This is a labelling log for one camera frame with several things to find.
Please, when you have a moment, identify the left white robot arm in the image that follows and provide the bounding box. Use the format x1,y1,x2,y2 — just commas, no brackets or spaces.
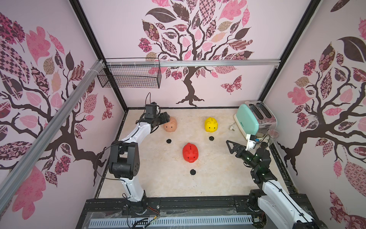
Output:
108,112,170,202

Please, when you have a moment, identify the peach piggy bank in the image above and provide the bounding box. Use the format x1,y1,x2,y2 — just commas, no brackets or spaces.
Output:
164,117,177,133

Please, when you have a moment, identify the aluminium rail left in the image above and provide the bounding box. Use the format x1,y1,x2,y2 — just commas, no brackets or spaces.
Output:
1,60,105,212

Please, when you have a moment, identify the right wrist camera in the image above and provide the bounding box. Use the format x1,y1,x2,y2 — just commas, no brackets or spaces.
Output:
246,134,257,151

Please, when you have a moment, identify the aluminium rail back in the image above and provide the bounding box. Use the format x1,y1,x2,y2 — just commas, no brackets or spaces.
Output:
159,59,281,68

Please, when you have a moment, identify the yellow piggy bank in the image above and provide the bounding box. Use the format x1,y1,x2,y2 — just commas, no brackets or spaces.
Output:
205,117,218,133

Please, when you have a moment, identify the glass spice jar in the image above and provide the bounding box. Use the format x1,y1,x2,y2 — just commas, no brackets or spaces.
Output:
265,129,280,146

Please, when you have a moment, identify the black base frame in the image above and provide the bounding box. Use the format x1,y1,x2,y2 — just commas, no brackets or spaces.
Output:
76,196,277,229

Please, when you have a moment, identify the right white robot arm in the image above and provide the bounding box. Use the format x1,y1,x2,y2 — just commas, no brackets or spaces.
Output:
226,140,327,229

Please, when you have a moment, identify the mint green toaster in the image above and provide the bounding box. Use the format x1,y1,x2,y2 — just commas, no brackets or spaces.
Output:
234,101,277,140

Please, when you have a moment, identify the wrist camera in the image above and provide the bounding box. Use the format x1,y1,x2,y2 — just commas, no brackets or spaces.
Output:
246,134,257,151
144,102,158,119

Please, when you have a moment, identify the black wire basket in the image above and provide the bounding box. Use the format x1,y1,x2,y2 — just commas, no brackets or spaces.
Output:
97,57,162,89

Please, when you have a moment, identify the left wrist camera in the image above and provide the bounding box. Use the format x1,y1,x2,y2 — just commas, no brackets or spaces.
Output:
144,102,158,119

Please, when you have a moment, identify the white slotted cable duct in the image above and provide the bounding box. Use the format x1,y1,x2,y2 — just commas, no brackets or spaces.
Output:
86,215,254,229

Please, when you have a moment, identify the aluminium rail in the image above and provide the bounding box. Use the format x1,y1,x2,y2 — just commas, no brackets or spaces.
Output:
159,59,281,68
1,60,105,212

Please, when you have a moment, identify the red piggy bank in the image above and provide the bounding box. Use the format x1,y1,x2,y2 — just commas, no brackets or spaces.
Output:
182,143,199,163

